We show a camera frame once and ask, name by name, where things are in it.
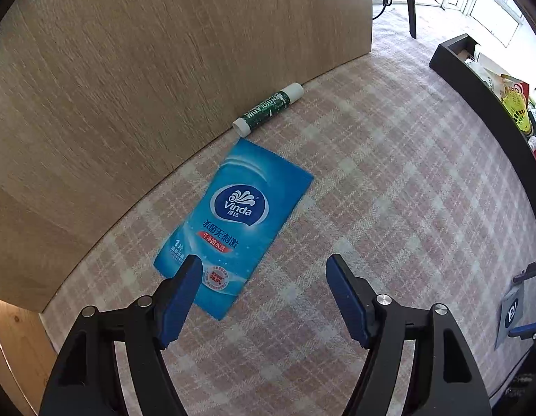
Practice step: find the blue wipe packet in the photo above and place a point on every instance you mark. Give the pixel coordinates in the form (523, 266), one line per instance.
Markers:
(237, 208)

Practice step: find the green white lip balm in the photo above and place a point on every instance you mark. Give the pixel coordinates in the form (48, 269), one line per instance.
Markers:
(268, 108)

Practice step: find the black tray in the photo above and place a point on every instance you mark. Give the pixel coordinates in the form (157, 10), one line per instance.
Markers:
(480, 95)

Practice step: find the pine wood board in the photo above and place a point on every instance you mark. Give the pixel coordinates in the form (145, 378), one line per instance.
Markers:
(21, 355)

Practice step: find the black tripod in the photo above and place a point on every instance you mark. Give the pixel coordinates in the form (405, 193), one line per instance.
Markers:
(410, 8)

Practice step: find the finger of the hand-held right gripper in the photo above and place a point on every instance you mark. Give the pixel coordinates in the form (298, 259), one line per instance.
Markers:
(530, 274)
(527, 330)

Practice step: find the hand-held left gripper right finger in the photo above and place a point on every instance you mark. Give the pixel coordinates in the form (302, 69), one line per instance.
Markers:
(350, 303)

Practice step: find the yellow shuttlecock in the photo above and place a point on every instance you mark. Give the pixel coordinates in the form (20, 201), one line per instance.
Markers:
(517, 104)

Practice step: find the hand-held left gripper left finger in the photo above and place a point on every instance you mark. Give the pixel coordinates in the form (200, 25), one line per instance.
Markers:
(181, 307)

